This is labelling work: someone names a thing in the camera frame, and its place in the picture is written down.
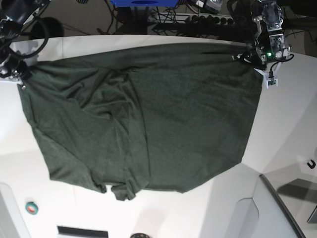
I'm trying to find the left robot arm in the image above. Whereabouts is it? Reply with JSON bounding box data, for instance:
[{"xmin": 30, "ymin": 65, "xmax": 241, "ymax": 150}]
[{"xmin": 227, "ymin": 0, "xmax": 294, "ymax": 86}]

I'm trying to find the small black round object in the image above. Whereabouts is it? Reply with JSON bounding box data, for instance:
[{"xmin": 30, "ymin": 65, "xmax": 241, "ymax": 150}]
[{"xmin": 130, "ymin": 233, "xmax": 150, "ymax": 238}]

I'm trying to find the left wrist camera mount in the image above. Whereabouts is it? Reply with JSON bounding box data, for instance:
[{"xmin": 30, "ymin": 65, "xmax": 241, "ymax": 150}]
[{"xmin": 263, "ymin": 77, "xmax": 278, "ymax": 89}]

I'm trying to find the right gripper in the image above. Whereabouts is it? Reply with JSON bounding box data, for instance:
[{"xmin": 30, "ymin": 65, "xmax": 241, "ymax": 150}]
[{"xmin": 0, "ymin": 59, "xmax": 31, "ymax": 85}]

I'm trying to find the black U-shaped hook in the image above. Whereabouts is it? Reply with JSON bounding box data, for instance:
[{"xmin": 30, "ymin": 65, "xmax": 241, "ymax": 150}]
[{"xmin": 307, "ymin": 160, "xmax": 317, "ymax": 169}]

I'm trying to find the green red tape roll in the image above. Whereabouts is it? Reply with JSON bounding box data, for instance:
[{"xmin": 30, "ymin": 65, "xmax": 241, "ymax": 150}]
[{"xmin": 25, "ymin": 202, "xmax": 39, "ymax": 215}]

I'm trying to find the blue plastic bin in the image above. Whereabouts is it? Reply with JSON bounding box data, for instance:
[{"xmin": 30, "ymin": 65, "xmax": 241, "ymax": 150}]
[{"xmin": 110, "ymin": 0, "xmax": 178, "ymax": 7}]

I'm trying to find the dark green t-shirt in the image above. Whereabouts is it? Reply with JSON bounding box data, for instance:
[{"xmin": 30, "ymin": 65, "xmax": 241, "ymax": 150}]
[{"xmin": 19, "ymin": 43, "xmax": 263, "ymax": 201}]

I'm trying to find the grey power strip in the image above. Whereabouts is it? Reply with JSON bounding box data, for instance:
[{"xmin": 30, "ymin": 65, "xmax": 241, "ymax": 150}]
[{"xmin": 148, "ymin": 12, "xmax": 235, "ymax": 26}]

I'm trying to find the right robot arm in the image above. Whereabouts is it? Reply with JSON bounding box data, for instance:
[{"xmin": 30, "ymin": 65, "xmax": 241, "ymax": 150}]
[{"xmin": 0, "ymin": 0, "xmax": 51, "ymax": 85}]

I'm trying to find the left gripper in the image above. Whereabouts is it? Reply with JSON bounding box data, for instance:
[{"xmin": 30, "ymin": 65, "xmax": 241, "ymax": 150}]
[{"xmin": 232, "ymin": 47, "xmax": 282, "ymax": 79}]

